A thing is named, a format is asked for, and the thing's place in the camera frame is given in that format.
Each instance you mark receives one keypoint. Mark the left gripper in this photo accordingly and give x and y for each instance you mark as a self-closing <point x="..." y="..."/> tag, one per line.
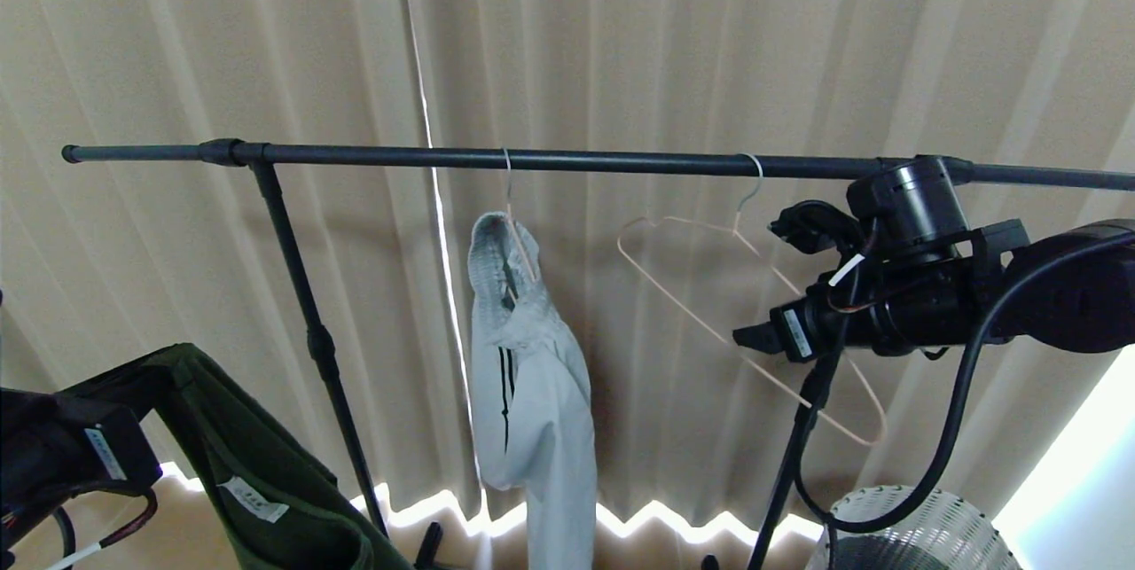
<point x="62" y="446"/>

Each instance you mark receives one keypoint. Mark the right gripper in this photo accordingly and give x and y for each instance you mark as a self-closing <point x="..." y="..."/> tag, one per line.
<point x="904" y="317"/>

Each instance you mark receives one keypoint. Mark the pink clothes hanger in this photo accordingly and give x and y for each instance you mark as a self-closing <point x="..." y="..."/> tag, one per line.
<point x="737" y="220"/>
<point x="509" y="198"/>

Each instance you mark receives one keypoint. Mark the green garment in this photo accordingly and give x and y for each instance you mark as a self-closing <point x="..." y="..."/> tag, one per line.
<point x="257" y="464"/>

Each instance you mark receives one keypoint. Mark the pale grey shorts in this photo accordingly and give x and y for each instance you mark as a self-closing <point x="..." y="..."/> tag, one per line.
<point x="541" y="419"/>

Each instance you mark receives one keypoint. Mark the white laundry basket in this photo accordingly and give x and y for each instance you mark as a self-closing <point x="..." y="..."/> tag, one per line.
<point x="922" y="526"/>

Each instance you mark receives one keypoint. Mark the black clothes rack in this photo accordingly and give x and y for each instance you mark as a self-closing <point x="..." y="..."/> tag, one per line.
<point x="576" y="160"/>

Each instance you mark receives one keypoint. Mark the beige curtain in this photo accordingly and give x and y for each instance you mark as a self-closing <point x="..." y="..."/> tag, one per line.
<point x="621" y="20"/>

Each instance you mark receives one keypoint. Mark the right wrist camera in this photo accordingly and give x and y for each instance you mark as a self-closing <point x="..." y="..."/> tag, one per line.
<point x="811" y="229"/>

